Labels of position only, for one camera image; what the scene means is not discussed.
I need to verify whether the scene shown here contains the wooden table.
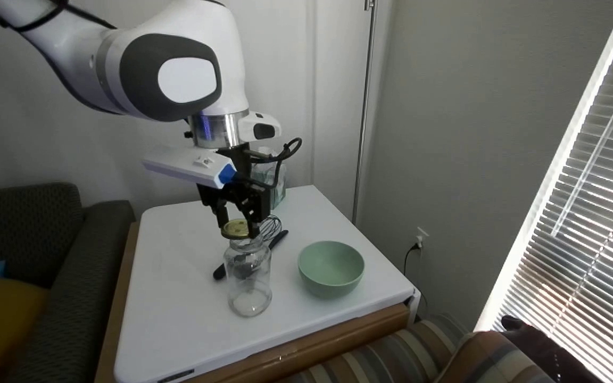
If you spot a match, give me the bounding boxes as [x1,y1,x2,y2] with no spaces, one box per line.
[93,220,421,383]

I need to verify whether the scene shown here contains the white window blinds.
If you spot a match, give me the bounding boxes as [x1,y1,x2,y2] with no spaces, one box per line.
[474,0,613,383]

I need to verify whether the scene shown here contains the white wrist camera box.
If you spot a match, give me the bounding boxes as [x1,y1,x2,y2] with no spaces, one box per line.
[140,150,241,191]

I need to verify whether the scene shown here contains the dark brown furry object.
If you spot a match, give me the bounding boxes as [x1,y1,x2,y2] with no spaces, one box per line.
[500,314,606,383]

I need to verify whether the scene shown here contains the black power cord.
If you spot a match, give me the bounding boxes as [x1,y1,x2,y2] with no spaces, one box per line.
[400,241,423,281]

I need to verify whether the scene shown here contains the wire whisk with black handle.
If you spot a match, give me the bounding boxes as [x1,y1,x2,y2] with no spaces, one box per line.
[210,215,284,284]

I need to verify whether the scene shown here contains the white table board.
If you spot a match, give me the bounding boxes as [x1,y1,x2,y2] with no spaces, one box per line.
[113,183,421,383]

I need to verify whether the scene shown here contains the dark grey sofa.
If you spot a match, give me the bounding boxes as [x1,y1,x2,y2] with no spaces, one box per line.
[0,182,137,383]

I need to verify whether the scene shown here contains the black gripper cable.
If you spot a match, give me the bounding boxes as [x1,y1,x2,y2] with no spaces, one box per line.
[247,137,307,188]

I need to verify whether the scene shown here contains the clear glass jar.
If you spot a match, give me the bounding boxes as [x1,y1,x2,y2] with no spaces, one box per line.
[220,233,275,319]

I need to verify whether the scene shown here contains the green ceramic bowl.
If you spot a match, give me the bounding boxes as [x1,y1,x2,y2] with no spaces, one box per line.
[295,239,366,301]

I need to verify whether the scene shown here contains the thin metal wall pole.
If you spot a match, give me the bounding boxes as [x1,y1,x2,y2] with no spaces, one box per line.
[349,0,379,226]

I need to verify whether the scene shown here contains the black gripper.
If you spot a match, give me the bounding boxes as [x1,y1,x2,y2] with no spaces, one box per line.
[195,142,278,241]

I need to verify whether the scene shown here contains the striped fabric sofa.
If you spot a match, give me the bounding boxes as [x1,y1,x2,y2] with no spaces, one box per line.
[276,317,559,383]

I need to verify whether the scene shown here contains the white wall outlet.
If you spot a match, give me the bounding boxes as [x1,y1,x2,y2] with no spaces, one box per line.
[411,226,431,253]

